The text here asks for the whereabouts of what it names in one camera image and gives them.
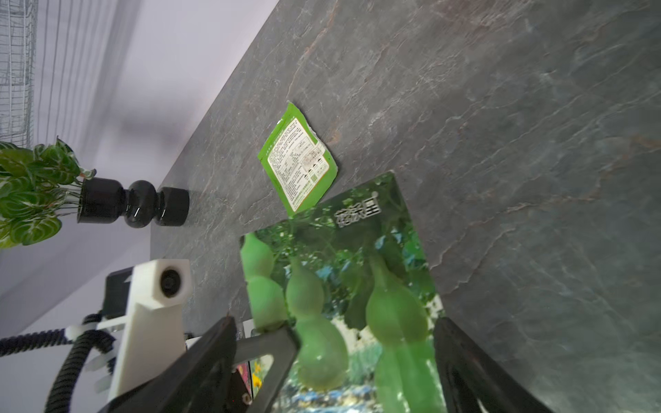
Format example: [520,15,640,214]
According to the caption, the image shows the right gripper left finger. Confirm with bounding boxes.
[101,317,238,412]

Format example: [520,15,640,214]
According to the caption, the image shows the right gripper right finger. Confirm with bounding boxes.
[433,317,551,413]

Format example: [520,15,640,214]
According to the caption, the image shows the green seed packet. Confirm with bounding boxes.
[258,102,338,217]

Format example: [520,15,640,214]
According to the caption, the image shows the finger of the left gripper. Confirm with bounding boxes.
[231,324,303,413]

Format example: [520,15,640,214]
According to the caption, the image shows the white text seed packet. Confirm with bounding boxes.
[239,171,447,412]

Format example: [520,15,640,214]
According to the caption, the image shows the green potted plant black pot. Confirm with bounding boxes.
[1,139,190,250]

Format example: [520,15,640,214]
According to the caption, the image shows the white wire wall shelf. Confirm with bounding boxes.
[0,0,146,151]

